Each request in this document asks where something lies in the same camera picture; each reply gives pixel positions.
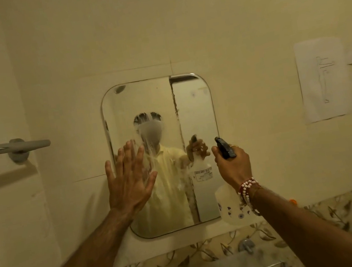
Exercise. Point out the person's right forearm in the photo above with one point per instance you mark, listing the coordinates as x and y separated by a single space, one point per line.
312 236

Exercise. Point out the metal towel bar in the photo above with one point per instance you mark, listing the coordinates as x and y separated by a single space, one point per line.
15 147

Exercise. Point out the person's right hand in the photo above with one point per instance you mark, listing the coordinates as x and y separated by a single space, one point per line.
235 169

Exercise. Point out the paper with figure drawing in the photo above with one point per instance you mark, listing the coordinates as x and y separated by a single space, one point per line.
323 78

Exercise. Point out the person's left hand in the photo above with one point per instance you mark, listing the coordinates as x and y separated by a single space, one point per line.
129 185

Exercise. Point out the white spray bottle black trigger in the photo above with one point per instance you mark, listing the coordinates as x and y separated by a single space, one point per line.
229 209

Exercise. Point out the chrome shelf bracket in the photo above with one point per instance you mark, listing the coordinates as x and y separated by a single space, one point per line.
246 246

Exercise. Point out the rounded wall mirror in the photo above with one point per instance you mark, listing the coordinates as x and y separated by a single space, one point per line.
192 109

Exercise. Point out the orange wall hook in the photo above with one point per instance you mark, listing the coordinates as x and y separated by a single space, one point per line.
292 202

